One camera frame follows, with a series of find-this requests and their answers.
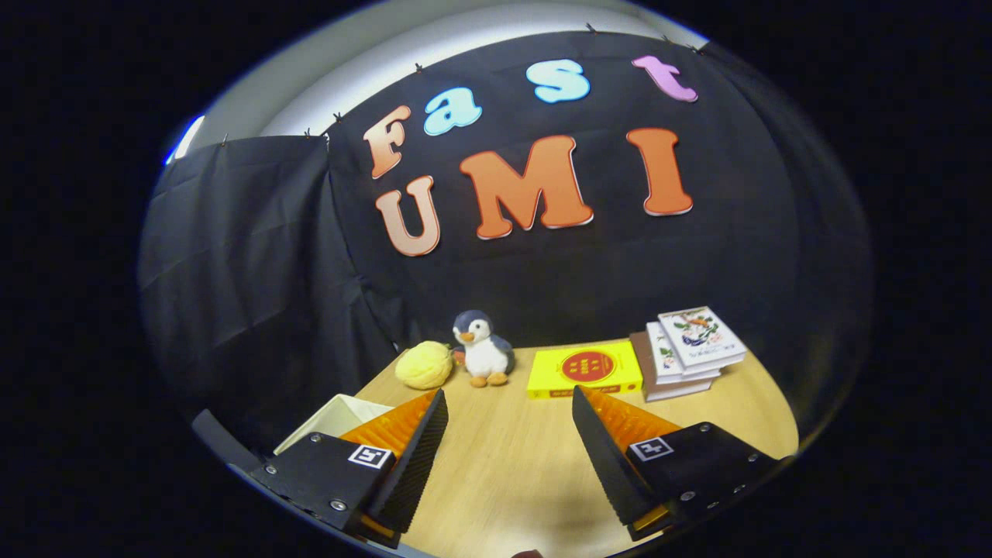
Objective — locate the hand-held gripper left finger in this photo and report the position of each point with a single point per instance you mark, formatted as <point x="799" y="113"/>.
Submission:
<point x="411" y="473"/>

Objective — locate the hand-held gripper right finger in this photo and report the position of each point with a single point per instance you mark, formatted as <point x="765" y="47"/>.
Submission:
<point x="608" y="465"/>

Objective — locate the brown fabric storage box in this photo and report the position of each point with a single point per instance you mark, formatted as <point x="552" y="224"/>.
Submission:
<point x="337" y="415"/>

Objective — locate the yellow book with red label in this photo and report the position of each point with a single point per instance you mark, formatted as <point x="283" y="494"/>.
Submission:
<point x="585" y="370"/>

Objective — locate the yellow bread-shaped plush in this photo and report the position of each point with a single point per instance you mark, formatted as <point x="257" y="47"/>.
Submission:
<point x="424" y="366"/>

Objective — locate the white illustrated book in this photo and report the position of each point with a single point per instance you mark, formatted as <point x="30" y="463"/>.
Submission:
<point x="701" y="333"/>
<point x="665" y="353"/>

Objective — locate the penguin plush toy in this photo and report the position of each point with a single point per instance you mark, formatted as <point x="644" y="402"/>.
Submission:
<point x="484" y="353"/>

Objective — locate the ceiling light strip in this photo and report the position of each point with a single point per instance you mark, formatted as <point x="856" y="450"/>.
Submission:
<point x="186" y="139"/>

